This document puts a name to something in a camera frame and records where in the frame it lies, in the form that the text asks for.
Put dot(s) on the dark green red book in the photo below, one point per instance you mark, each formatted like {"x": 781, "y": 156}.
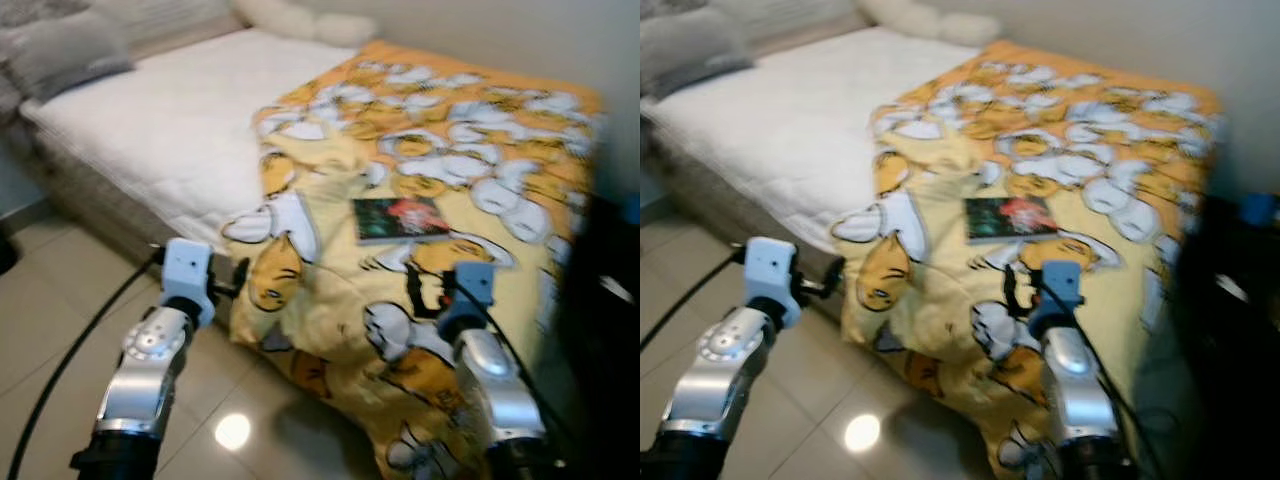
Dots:
{"x": 400, "y": 220}
{"x": 1010, "y": 220}

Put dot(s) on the black furniture piece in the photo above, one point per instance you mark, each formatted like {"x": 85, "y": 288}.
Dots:
{"x": 600, "y": 350}
{"x": 1230, "y": 350}

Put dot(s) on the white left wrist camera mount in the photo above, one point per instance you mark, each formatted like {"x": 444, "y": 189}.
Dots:
{"x": 772, "y": 268}
{"x": 187, "y": 268}

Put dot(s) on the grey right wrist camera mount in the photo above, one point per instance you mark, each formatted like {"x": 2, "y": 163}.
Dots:
{"x": 1060, "y": 285}
{"x": 472, "y": 285}

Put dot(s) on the orange cartoon print blanket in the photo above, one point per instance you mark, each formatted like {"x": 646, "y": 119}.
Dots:
{"x": 1060, "y": 150}
{"x": 450, "y": 150}

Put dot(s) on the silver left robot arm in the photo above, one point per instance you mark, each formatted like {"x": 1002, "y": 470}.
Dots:
{"x": 140, "y": 370}
{"x": 715, "y": 375}

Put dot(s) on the white quilted mattress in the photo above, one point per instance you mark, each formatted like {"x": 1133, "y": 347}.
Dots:
{"x": 800, "y": 130}
{"x": 180, "y": 130}

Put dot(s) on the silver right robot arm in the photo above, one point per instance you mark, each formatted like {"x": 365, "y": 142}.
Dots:
{"x": 1075, "y": 390}
{"x": 495, "y": 385}

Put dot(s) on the grey bed base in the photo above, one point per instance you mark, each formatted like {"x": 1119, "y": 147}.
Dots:
{"x": 100, "y": 190}
{"x": 720, "y": 190}

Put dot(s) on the grey little bear pillow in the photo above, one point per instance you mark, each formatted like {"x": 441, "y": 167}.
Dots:
{"x": 695, "y": 50}
{"x": 70, "y": 55}

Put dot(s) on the cream knotted bolster pillow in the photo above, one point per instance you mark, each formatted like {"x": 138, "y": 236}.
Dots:
{"x": 300, "y": 22}
{"x": 940, "y": 25}

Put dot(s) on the small blue object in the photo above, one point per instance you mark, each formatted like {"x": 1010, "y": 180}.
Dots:
{"x": 1258, "y": 210}
{"x": 633, "y": 208}

